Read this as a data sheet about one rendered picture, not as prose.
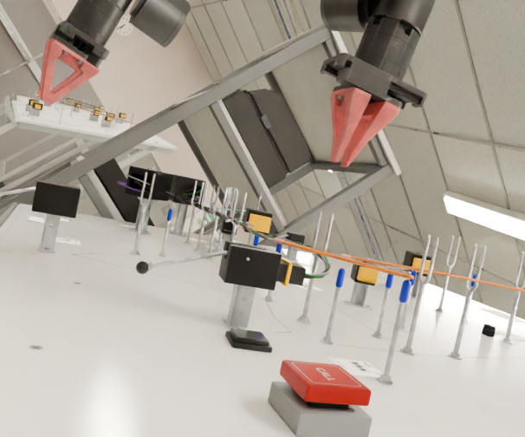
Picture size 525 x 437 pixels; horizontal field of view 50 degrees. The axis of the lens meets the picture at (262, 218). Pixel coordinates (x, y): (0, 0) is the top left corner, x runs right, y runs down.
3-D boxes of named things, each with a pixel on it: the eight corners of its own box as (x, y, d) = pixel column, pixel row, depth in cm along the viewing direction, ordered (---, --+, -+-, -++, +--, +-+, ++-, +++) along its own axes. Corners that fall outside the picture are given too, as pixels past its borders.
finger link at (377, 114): (294, 148, 62) (326, 69, 62) (349, 172, 64) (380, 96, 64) (313, 148, 56) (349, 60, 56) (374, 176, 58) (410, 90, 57)
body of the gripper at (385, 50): (316, 76, 62) (341, 13, 62) (393, 114, 65) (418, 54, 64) (337, 68, 56) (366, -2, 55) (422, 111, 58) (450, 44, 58)
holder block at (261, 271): (217, 275, 63) (224, 239, 63) (265, 283, 65) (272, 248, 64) (223, 283, 59) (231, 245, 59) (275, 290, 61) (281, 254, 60)
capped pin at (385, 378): (373, 378, 54) (398, 268, 53) (384, 378, 54) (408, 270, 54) (385, 385, 52) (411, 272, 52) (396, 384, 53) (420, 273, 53)
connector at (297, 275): (256, 273, 64) (259, 256, 63) (294, 280, 65) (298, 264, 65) (263, 278, 61) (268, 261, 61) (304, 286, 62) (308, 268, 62)
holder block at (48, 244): (-18, 237, 84) (-6, 171, 83) (68, 250, 88) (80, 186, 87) (-23, 241, 79) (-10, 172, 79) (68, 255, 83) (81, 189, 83)
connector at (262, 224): (267, 231, 116) (270, 217, 116) (268, 233, 114) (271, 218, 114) (247, 228, 116) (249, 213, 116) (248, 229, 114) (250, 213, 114)
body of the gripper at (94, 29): (92, 62, 81) (119, 18, 81) (103, 63, 72) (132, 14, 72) (50, 35, 78) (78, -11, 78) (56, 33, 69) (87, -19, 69)
